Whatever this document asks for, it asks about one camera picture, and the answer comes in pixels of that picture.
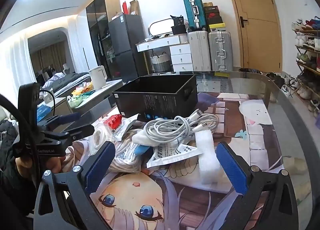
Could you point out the dark grey fridge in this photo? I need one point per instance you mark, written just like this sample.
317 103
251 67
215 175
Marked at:
125 45

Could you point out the blue packet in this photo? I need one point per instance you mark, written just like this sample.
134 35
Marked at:
43 113

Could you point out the white sheer curtain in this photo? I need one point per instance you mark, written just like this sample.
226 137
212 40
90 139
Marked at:
12 70

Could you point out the white dressing table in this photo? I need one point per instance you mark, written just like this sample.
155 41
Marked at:
180 52

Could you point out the woven laundry basket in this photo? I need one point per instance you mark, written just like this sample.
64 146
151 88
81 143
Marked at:
160 62

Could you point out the red and white packet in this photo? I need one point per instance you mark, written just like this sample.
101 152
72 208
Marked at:
113 120

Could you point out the white medicine packet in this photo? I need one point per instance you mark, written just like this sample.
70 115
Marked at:
170 156

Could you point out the white suitcase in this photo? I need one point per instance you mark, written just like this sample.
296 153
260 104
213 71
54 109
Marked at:
199 51

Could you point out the white foam block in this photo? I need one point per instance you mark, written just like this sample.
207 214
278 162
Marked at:
207 160

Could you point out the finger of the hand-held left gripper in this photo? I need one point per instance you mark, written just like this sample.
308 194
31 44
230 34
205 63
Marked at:
80 130
67 117

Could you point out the pile of colourful snack packets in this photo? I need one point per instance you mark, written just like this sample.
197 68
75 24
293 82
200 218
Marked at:
81 93

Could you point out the black glass cabinet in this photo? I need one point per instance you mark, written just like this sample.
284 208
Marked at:
97 32

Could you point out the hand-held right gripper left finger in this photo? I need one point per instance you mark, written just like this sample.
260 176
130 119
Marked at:
100 165

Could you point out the black bag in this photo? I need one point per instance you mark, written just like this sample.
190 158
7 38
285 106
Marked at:
178 25

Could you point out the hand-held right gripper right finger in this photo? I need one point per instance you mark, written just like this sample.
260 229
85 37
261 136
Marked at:
231 167

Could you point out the white electric kettle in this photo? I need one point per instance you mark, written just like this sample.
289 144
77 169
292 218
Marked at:
98 77

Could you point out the wooden door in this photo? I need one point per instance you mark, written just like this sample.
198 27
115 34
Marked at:
260 32

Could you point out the teal suitcase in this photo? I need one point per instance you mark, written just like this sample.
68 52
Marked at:
195 12

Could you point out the bed with dark bedding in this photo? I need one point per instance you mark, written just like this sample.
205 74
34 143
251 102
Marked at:
67 81

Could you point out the clear printed plastic pouch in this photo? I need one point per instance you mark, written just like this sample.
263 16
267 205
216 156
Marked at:
126 126

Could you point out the oval mirror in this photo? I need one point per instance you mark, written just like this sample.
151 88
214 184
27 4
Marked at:
161 27

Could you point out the stack of shoe boxes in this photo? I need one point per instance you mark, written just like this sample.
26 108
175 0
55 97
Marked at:
213 17

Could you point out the silver suitcase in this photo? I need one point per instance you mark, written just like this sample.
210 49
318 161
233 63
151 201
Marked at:
220 51

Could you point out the wooden shoe rack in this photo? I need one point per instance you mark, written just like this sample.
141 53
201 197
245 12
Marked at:
308 66

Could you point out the rows of shoes on rack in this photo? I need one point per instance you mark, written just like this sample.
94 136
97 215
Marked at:
306 41

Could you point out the group of shoes on floor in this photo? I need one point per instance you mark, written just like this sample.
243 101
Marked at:
282 81

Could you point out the printed cartoon table mat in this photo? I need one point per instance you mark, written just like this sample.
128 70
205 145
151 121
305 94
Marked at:
175 195

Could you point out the black cardboard box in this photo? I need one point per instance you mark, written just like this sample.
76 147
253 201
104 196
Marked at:
155 105

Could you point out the white side table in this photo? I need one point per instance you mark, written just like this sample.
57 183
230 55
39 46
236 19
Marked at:
100 96

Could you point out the person's left hand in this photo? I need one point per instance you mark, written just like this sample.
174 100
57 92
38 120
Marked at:
22 166

